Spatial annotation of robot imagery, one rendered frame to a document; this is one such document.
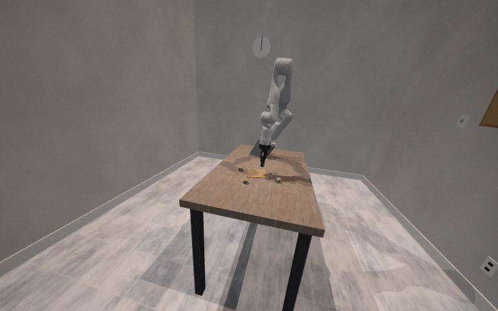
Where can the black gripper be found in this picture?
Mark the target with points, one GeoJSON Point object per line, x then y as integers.
{"type": "Point", "coordinates": [263, 153]}

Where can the tan flat mat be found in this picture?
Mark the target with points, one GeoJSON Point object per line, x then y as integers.
{"type": "Point", "coordinates": [256, 173]}

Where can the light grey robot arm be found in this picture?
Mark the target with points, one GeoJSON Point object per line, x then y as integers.
{"type": "Point", "coordinates": [282, 95]}

